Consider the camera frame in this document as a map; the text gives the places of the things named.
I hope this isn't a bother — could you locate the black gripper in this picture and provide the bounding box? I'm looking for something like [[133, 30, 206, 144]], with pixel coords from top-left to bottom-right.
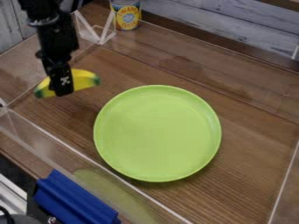
[[34, 12, 81, 96]]

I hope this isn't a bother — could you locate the yellow toy banana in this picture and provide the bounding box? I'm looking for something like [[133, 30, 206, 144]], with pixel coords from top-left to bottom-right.
[[34, 68, 101, 98]]

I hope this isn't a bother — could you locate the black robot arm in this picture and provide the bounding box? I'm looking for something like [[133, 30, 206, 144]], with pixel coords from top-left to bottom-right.
[[18, 0, 81, 96]]

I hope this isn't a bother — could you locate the green plate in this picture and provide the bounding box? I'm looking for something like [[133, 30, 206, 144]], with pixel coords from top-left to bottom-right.
[[94, 85, 222, 182]]

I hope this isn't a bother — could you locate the yellow labelled can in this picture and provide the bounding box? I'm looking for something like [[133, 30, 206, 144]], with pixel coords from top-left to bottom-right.
[[110, 0, 142, 31]]

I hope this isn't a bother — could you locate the blue plastic clamp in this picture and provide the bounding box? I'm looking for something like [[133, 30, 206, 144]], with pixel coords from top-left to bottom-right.
[[34, 170, 122, 224]]

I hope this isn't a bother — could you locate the black cable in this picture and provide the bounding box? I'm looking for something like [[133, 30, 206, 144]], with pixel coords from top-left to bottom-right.
[[0, 206, 16, 224]]

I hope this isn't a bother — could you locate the clear acrylic tray wall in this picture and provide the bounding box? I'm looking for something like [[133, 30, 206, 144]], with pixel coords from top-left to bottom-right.
[[0, 18, 299, 224]]

